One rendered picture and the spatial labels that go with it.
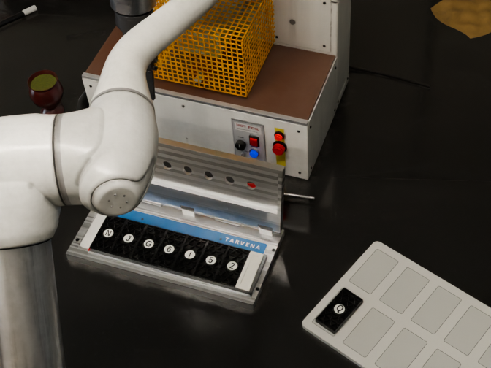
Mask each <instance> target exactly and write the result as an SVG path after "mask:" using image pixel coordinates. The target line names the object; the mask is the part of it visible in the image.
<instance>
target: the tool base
mask: <svg viewBox="0 0 491 368"><path fill-rule="evenodd" d="M161 205H163V206H162V207H160V206H156V205H153V204H148V203H145V202H141V203H140V204H139V205H138V206H137V207H136V208H135V209H134V210H137V211H140V212H146V213H149V214H152V215H157V216H160V217H163V218H169V219H172V220H175V221H180V222H184V223H189V224H192V225H195V226H200V227H203V228H206V229H212V230H215V231H220V232H224V233H227V234H231V235H235V236H238V237H243V238H246V239H252V240H255V241H258V242H263V243H266V244H267V249H266V251H265V253H264V254H265V255H267V260H266V263H265V265H264V268H263V270H262V273H261V275H260V277H259V280H258V282H257V284H256V288H257V287H259V290H258V291H257V290H256V288H255V289H254V292H253V294H252V297H249V296H244V295H241V294H236V293H233V292H230V291H225V290H222V289H220V288H214V287H212V286H208V285H204V284H201V283H196V282H193V281H190V280H185V279H182V278H179V277H174V276H172V275H166V274H164V273H160V272H155V271H153V270H149V269H145V268H142V267H137V266H134V265H131V264H126V263H123V262H120V261H115V260H112V259H109V258H105V257H101V256H97V255H94V254H90V253H88V248H83V247H81V246H80V243H81V242H82V241H83V238H84V236H85V235H86V233H87V231H88V230H89V228H90V226H91V224H92V223H93V221H94V219H95V217H96V216H97V214H98V213H96V212H93V211H90V212H89V214H88V216H87V218H86V219H85V221H84V223H83V225H82V226H81V228H80V230H79V232H78V233H77V235H76V237H75V238H74V240H73V242H72V244H71V245H70V247H69V249H68V251H67V252H66V257H67V258H68V260H71V261H76V262H79V263H82V264H87V265H89V266H93V267H97V268H100V269H105V270H108V271H111V272H116V273H118V274H122V275H126V276H130V277H134V278H137V279H140V280H145V281H148V282H151V283H155V284H159V285H163V286H166V287H169V288H174V289H177V290H180V291H185V292H188V293H190V294H196V295H198V296H203V297H206V298H209V299H214V300H217V301H220V302H224V303H227V304H232V305H235V306H238V307H243V308H246V309H249V310H254V309H255V306H256V303H257V302H258V299H259V296H260V294H261V292H262V289H263V287H264V284H265V282H266V279H267V276H268V275H269V272H270V270H271V267H272V265H273V262H274V260H275V257H276V255H277V252H278V249H279V247H280V246H281V243H282V240H283V237H284V230H283V229H282V230H281V233H278V232H275V231H273V228H270V227H267V226H262V225H259V226H258V227H255V226H249V225H246V224H243V223H241V224H240V225H241V226H236V225H232V224H229V223H224V222H221V221H215V217H214V216H211V215H206V214H202V213H199V212H195V211H194V208H191V207H186V206H183V205H182V206H181V208H179V207H173V206H170V205H167V204H161ZM77 238H78V239H79V241H76V239H77ZM273 248H274V249H275V252H272V249H273Z"/></svg>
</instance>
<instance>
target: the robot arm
mask: <svg viewBox="0 0 491 368"><path fill-rule="evenodd" d="M217 1H218V0H170V1H168V2H167V3H166V4H165V5H163V6H162V7H160V8H159V9H157V10H156V11H155V12H153V8H154V7H155V6H156V0H110V6H111V7H112V9H113V10H114V11H115V24H116V26H117V27H118V28H119V29H120V30H121V31H122V32H123V37H122V38H121V39H120V40H119V41H118V42H117V44H116V45H115V46H114V48H113V49H112V50H111V52H110V54H109V55H108V57H107V60H106V61H105V64H104V67H103V70H102V73H101V76H100V78H99V82H98V85H97V87H96V90H95V92H94V95H93V98H92V100H91V103H90V104H89V108H87V109H84V110H78V111H75V112H68V113H62V114H53V115H47V114H37V113H34V114H24V115H10V116H3V117H0V368H66V365H65V358H64V346H63V340H62V333H61V321H60V314H59V308H58V295H57V289H56V276H55V270H54V263H53V251H52V245H51V238H52V237H53V236H54V234H55V232H56V229H57V227H58V219H59V216H60V212H61V206H66V205H84V206H85V207H86V208H87V209H89V210H91V211H93V212H96V213H98V214H100V215H105V216H119V215H124V214H127V213H128V212H131V211H132V210H134V209H135V208H136V207H137V206H138V205H139V204H140V203H141V201H142V200H143V198H144V197H145V195H146V193H147V191H148V189H149V187H150V185H151V181H152V179H153V175H154V172H155V168H156V162H157V155H158V145H159V131H158V127H157V123H156V115H155V109H154V105H153V101H152V100H154V99H155V98H156V96H155V85H154V74H153V71H157V69H158V66H154V63H155V64H156V63H157V61H158V55H159V54H160V53H161V52H162V51H163V50H165V49H166V48H167V47H168V46H169V45H171V44H172V43H173V42H174V41H175V40H176V39H177V38H178V37H179V36H180V35H182V34H183V33H184V32H185V31H186V30H188V29H189V28H190V27H191V26H192V25H194V24H195V23H196V22H197V21H198V20H199V19H200V18H201V17H202V16H203V15H205V14H206V13H207V12H208V11H209V10H210V9H211V8H212V7H213V6H214V5H215V3H216V2H217Z"/></svg>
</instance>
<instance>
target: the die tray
mask: <svg viewBox="0 0 491 368"><path fill-rule="evenodd" d="M343 288H346V289H348V290H350V291H351V292H352V293H354V294H356V295H357V296H358V297H360V298H362V299H363V303H362V304H361V305H360V306H359V307H358V308H357V310H356V311H355V312H354V313H353V314H352V315H351V317H350V318H349V319H348V320H347V321H346V322H345V323H344V324H343V325H342V326H341V327H340V328H339V330H338V331H337V332H336V333H335V334H333V333H332V332H330V331H328V330H327V329H325V328H324V327H323V326H321V325H320V324H318V323H317V322H316V317H317V316H318V315H319V314H320V313H321V312H322V311H323V309H324V308H325V307H326V306H327V305H328V304H329V303H330V302H331V301H332V300H333V299H334V298H335V297H336V296H337V295H338V293H339V292H340V291H341V290H342V289H343ZM302 327H303V328H304V329H305V330H306V331H308V332H310V333H311V334H312V335H313V336H315V337H317V338H318V339H320V340H321V341H322V342H324V343H326V344H327V345H329V346H330V347H331V348H333V349H334V350H336V351H337V352H339V353H340V354H342V355H343V356H345V357H346V358H348V359H349V360H351V361H353V362H354V363H355V364H356V365H358V366H359V367H361V368H491V308H490V307H488V306H487V305H485V304H483V303H481V302H480V301H478V300H477V299H474V298H473V297H472V296H470V295H468V294H467V293H465V292H463V291H461V290H460V289H458V288H456V287H455V286H453V285H452V284H450V283H448V282H446V281H445V280H443V279H441V278H440V277H438V276H436V275H434V274H433V273H432V272H429V271H428V270H426V269H425V268H423V267H421V266H420V265H418V264H416V263H414V262H413V261H411V260H410V259H408V258H406V257H405V256H403V255H401V254H399V253H398V252H396V251H394V250H393V249H391V248H389V247H387V246H386V245H384V244H383V243H381V242H374V243H373V244H372V245H371V246H370V247H369V248H368V249H367V250H366V251H365V252H364V253H363V254H362V256H361V257H360V258H359V259H358V260H357V261H356V262H355V263H354V265H353V266H352V267H351V268H350V269H349V270H348V272H347V273H346V274H345V275H344V276H342V278H341V279H340V280H339V281H338V282H337V283H336V284H335V286H334V287H333V288H332V289H331V290H330V291H329V292H328V294H327V295H326V296H325V297H324V298H323V299H322V300H321V301H320V302H319V303H318V304H317V305H316V306H315V307H314V309H313V310H312V311H311V312H310V313H309V314H308V316H307V317H306V318H305V319H304V320H303V322H302Z"/></svg>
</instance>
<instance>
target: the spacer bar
mask: <svg viewBox="0 0 491 368"><path fill-rule="evenodd" d="M263 257H264V254H262V253H257V252H253V251H251V252H250V253H249V256H248V258H247V261H246V263H245V266H244V267H243V271H242V272H241V274H240V277H239V279H238V282H237V284H236V286H235V287H236V288H239V289H242V290H245V291H249V290H250V288H251V285H252V283H253V281H254V278H255V276H256V273H257V271H258V269H259V266H260V264H261V262H262V259H263Z"/></svg>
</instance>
